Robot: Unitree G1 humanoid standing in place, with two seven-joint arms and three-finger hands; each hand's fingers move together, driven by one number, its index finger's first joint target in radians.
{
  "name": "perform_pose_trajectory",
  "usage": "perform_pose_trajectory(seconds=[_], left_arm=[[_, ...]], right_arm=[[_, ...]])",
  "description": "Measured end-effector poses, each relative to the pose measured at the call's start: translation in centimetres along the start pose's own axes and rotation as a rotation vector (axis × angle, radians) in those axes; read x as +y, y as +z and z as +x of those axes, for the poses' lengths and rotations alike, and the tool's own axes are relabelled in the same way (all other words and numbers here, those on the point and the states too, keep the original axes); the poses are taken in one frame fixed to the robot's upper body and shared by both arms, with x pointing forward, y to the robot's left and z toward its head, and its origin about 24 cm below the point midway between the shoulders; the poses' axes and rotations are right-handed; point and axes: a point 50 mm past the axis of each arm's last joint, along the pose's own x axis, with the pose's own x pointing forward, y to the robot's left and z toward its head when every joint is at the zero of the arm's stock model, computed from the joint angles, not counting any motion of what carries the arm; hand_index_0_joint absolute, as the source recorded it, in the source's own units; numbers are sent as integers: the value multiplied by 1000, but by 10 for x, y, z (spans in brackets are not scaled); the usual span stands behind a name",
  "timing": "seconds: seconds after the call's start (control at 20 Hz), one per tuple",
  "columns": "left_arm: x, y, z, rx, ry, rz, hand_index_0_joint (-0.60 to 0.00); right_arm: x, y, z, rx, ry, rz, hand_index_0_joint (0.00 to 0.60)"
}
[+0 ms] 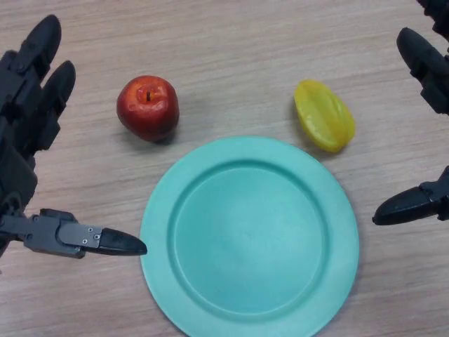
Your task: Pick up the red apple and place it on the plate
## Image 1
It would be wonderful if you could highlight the yellow starfruit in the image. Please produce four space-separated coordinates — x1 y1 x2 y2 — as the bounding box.
293 79 356 154

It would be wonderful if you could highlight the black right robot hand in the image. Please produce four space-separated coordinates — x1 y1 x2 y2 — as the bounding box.
372 0 449 226

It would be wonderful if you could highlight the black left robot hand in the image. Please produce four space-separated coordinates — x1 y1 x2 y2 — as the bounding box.
0 14 148 270

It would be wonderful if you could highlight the red apple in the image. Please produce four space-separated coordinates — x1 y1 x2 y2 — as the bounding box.
116 75 180 143

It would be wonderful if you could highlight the green round plate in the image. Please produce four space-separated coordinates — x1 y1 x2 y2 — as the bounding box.
140 136 361 337

